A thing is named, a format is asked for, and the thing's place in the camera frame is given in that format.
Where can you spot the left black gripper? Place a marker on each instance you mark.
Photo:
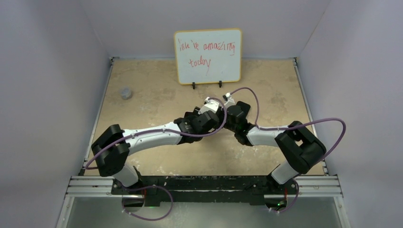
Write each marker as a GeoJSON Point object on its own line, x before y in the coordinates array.
{"type": "Point", "coordinates": [195, 113]}

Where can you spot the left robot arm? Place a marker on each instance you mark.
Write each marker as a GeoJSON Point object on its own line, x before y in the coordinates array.
{"type": "Point", "coordinates": [112, 148]}

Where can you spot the black whiteboard stand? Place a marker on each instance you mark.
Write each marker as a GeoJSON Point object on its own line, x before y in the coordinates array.
{"type": "Point", "coordinates": [219, 84]}

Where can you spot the aluminium frame rail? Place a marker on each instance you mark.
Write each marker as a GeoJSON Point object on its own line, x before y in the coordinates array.
{"type": "Point", "coordinates": [103, 187]}

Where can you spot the white board with yellow frame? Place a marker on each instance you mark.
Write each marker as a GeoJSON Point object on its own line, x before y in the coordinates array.
{"type": "Point", "coordinates": [208, 56]}

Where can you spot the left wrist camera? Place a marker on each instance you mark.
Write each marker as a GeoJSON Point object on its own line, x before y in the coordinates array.
{"type": "Point", "coordinates": [211, 104]}

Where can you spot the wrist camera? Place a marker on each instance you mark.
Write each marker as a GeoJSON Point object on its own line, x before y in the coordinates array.
{"type": "Point", "coordinates": [228, 100]}
{"type": "Point", "coordinates": [211, 104]}

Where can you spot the black phone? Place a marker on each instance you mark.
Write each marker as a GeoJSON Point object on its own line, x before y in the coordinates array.
{"type": "Point", "coordinates": [245, 107]}

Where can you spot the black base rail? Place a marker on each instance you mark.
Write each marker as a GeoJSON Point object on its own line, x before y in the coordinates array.
{"type": "Point", "coordinates": [254, 190]}

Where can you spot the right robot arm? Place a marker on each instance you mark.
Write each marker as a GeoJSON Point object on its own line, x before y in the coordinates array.
{"type": "Point", "coordinates": [301, 149]}

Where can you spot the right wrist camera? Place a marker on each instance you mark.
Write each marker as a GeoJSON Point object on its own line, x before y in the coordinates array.
{"type": "Point", "coordinates": [228, 100]}

